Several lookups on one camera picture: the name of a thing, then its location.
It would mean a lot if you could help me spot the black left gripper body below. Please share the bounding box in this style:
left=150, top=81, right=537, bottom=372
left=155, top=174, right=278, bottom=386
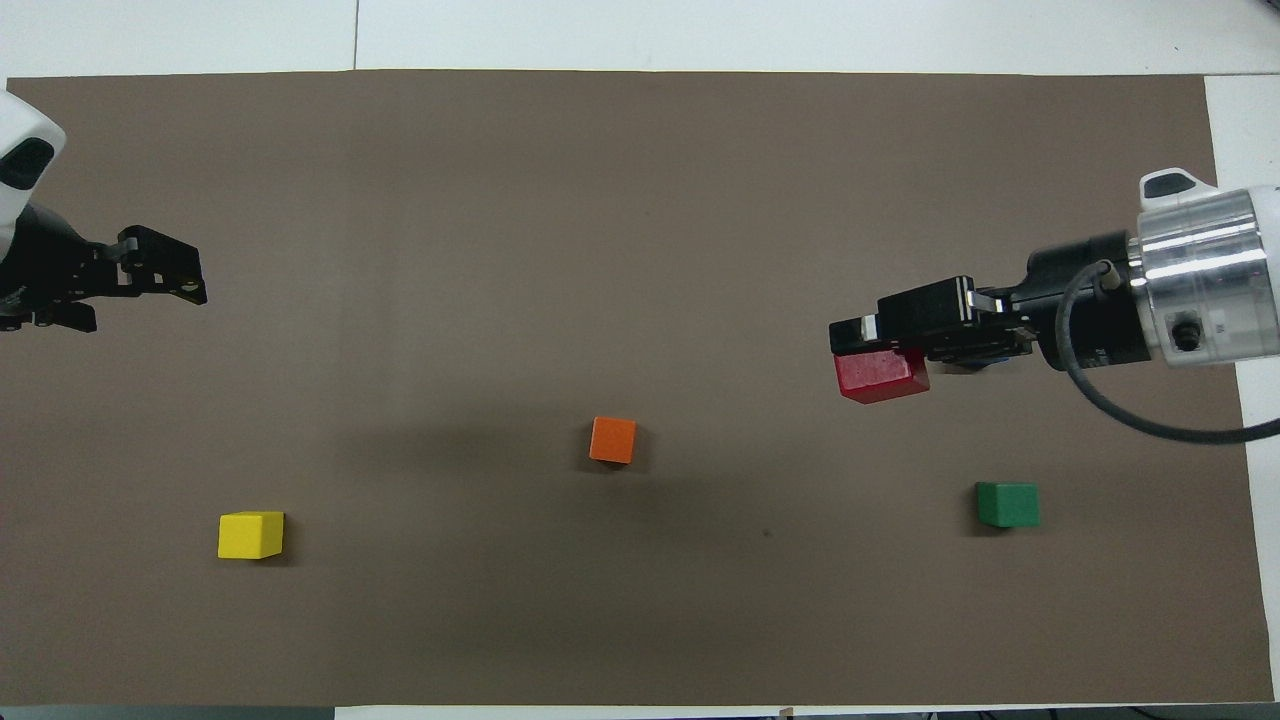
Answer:
left=0, top=205, right=96, bottom=319

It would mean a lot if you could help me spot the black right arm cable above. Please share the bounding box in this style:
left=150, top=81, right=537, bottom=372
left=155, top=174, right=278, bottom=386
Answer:
left=1058, top=260, right=1280, bottom=444

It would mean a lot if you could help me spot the orange wooden block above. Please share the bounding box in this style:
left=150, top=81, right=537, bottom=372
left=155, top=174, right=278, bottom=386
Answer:
left=589, top=416, right=638, bottom=466

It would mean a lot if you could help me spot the brown paper mat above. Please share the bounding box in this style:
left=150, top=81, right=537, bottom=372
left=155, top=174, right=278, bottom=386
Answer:
left=0, top=70, right=1276, bottom=706

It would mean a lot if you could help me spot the red wooden block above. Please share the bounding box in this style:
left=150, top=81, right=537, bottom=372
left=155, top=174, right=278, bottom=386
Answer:
left=835, top=348, right=931, bottom=405

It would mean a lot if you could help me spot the green wooden block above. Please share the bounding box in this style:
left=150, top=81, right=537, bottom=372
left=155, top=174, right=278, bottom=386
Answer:
left=976, top=482, right=1041, bottom=529

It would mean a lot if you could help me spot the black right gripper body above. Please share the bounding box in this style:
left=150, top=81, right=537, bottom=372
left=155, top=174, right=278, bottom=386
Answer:
left=1020, top=232, right=1151, bottom=371

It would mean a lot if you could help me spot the yellow wooden block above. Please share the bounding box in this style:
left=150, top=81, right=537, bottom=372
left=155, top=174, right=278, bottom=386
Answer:
left=218, top=511, right=286, bottom=561

